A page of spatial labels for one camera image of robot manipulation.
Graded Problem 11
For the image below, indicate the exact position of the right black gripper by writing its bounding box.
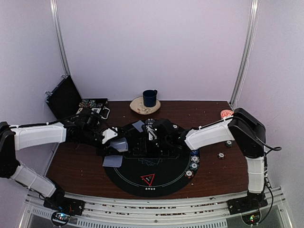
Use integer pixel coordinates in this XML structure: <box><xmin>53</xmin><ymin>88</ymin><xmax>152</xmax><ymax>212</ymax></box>
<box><xmin>131</xmin><ymin>137</ymin><xmax>171</xmax><ymax>156</ymax></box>

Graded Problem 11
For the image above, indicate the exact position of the blue playing card deck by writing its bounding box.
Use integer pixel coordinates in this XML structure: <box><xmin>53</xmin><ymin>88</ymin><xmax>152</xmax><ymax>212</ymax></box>
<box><xmin>110</xmin><ymin>138</ymin><xmax>128</xmax><ymax>152</ymax></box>

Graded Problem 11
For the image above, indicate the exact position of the blue ten poker chip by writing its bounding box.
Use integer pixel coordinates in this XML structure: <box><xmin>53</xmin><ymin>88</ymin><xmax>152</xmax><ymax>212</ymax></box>
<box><xmin>191</xmin><ymin>155</ymin><xmax>200</xmax><ymax>163</ymax></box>

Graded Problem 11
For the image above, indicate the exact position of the green fifty poker chip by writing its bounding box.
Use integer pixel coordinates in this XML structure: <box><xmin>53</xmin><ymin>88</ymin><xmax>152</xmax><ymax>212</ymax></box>
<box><xmin>190</xmin><ymin>162</ymin><xmax>199</xmax><ymax>171</ymax></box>

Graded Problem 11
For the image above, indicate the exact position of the dealt card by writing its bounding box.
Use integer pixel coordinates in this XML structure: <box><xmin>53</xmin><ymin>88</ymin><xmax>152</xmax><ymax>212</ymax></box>
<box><xmin>132</xmin><ymin>120</ymin><xmax>145</xmax><ymax>133</ymax></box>
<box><xmin>103</xmin><ymin>156</ymin><xmax>121</xmax><ymax>168</ymax></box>

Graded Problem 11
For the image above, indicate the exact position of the red triangle all-in marker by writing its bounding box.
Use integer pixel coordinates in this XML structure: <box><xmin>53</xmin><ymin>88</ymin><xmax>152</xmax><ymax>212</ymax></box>
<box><xmin>141</xmin><ymin>173</ymin><xmax>155</xmax><ymax>186</ymax></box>

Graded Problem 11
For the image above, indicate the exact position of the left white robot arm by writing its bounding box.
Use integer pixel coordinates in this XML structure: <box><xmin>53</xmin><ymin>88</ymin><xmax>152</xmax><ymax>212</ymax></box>
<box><xmin>0</xmin><ymin>111</ymin><xmax>122</xmax><ymax>211</ymax></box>

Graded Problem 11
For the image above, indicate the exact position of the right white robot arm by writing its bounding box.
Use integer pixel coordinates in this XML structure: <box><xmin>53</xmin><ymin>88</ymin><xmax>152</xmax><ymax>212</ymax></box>
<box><xmin>142</xmin><ymin>108</ymin><xmax>267</xmax><ymax>210</ymax></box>

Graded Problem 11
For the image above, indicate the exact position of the round black poker mat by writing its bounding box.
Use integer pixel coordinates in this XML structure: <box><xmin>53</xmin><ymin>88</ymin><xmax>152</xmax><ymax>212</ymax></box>
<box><xmin>102</xmin><ymin>119</ymin><xmax>201</xmax><ymax>198</ymax></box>

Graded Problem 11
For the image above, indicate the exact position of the black poker set case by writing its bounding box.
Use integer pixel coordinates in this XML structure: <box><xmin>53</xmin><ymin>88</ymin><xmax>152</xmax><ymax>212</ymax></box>
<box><xmin>45</xmin><ymin>76</ymin><xmax>110</xmax><ymax>119</ymax></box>

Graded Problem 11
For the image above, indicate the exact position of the beige ceramic saucer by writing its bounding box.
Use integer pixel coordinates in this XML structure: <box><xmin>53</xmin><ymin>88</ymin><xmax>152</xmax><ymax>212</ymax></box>
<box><xmin>129</xmin><ymin>96</ymin><xmax>161</xmax><ymax>115</ymax></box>

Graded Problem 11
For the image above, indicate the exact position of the dark blue mug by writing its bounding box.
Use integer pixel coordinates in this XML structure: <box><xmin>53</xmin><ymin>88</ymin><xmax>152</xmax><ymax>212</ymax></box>
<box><xmin>142</xmin><ymin>90</ymin><xmax>158</xmax><ymax>107</ymax></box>

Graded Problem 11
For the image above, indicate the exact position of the green blue chip stack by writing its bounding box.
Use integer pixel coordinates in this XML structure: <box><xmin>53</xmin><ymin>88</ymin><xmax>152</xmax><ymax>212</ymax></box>
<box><xmin>225</xmin><ymin>141</ymin><xmax>233</xmax><ymax>148</ymax></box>

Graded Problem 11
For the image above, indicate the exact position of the red patterned small bowl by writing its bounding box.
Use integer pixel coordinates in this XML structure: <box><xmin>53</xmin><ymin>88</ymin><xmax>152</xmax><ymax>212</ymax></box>
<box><xmin>220</xmin><ymin>109</ymin><xmax>234</xmax><ymax>119</ymax></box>

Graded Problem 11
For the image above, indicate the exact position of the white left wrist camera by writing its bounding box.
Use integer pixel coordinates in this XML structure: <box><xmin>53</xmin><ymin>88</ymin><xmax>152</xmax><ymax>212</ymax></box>
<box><xmin>102</xmin><ymin>127</ymin><xmax>118</xmax><ymax>144</ymax></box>

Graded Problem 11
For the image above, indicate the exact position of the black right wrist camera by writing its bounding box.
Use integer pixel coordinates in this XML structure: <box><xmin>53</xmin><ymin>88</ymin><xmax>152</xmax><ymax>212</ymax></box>
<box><xmin>143</xmin><ymin>118</ymin><xmax>174</xmax><ymax>141</ymax></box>

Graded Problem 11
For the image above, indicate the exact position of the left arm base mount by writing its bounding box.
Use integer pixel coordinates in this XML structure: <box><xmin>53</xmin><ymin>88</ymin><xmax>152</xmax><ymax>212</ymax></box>
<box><xmin>43</xmin><ymin>198</ymin><xmax>85</xmax><ymax>227</ymax></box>

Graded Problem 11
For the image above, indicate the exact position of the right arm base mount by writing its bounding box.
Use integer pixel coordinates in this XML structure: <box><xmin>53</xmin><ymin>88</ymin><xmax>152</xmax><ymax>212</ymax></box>
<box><xmin>227</xmin><ymin>197</ymin><xmax>268</xmax><ymax>226</ymax></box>

